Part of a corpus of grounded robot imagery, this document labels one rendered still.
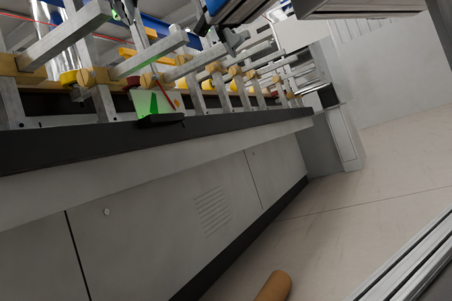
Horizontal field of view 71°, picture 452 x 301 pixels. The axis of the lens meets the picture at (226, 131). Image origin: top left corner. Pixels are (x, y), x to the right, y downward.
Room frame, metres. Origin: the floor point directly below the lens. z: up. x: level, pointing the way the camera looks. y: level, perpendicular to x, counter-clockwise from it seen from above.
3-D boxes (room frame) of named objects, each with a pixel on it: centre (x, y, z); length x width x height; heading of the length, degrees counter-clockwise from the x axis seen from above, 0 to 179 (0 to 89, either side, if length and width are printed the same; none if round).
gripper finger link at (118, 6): (0.91, 0.19, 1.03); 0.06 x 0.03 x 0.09; 173
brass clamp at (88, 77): (0.89, 0.29, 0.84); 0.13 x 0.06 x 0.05; 153
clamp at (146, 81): (1.11, 0.18, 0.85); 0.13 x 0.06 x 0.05; 153
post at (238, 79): (1.76, -0.16, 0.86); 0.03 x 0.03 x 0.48; 63
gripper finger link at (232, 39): (0.97, -0.11, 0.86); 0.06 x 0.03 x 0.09; 63
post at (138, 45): (1.09, 0.18, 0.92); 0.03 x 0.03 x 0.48; 63
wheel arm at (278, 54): (1.78, -0.21, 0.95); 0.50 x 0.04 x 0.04; 63
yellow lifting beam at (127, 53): (5.87, 0.87, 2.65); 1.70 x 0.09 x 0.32; 155
